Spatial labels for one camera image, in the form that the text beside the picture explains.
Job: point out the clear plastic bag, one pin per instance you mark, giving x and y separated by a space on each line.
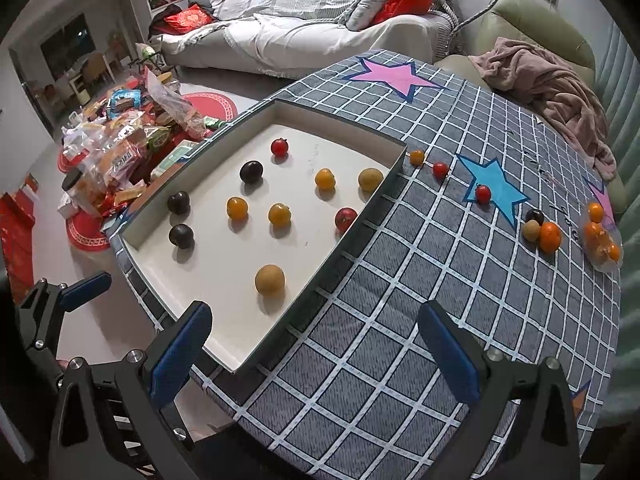
592 255

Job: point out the grey checked star tablecloth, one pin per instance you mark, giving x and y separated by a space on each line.
400 270

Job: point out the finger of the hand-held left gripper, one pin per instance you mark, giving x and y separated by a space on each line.
87 284
35 312

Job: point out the yellow cherry tomato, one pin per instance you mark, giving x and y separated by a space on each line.
416 156
279 213
324 178
237 207

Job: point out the pile of snack packets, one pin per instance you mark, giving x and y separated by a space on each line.
125 145

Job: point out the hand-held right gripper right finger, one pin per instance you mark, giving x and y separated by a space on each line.
447 355

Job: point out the red cherry tomato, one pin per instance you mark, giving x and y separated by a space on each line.
345 219
279 147
440 169
483 193

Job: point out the red patterned square cushion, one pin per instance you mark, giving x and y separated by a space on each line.
187 17

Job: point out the white tray box grey sides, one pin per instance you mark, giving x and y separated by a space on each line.
225 310

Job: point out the wooden chair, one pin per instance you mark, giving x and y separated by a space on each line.
97 70

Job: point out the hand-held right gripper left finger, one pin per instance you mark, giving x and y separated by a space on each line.
182 345

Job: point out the red box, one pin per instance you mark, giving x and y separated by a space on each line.
17 245

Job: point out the white covered sofa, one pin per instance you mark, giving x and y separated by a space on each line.
280 45

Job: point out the pink blanket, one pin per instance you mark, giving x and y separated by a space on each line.
555 90

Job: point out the small orange kumquat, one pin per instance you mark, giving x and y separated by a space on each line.
607 238
595 211
593 230
614 251

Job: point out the beige armchair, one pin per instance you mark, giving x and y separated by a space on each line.
540 25

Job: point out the red patterned floor mat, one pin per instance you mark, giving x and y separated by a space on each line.
85 234

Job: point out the plain red pillow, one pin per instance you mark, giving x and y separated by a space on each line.
405 2

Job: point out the red round floor mat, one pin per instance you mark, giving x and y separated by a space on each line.
210 105

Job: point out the tan longan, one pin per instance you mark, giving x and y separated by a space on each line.
269 279
531 231
370 179

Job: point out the dark purple plum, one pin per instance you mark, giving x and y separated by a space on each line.
178 202
251 171
534 215
181 235

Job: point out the orange mandarin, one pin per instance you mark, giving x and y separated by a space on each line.
550 236

